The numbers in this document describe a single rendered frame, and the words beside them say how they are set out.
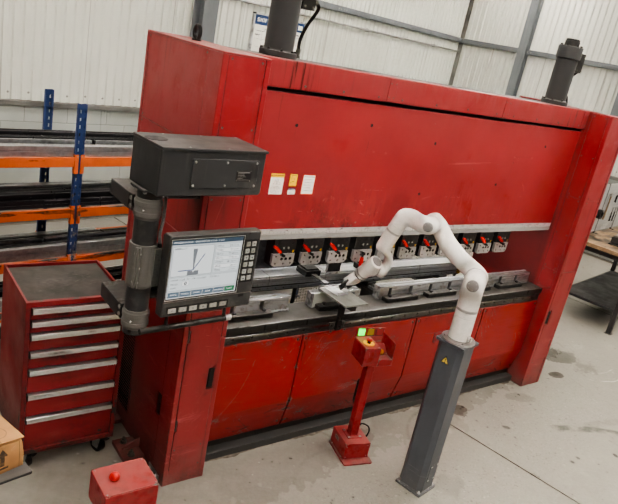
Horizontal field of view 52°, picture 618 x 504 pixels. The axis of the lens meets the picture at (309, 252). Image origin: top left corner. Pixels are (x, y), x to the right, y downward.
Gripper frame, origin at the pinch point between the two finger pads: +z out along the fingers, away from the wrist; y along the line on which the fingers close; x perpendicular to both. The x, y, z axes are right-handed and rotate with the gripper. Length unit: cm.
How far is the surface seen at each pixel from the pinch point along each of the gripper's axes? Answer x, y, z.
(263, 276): -26, 31, 32
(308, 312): 6.0, 18.3, 19.2
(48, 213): -119, 122, 102
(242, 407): 43, 59, 58
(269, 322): 9, 50, 17
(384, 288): 0.5, -46.9, 13.3
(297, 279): -22.0, 4.5, 32.9
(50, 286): -39, 155, 42
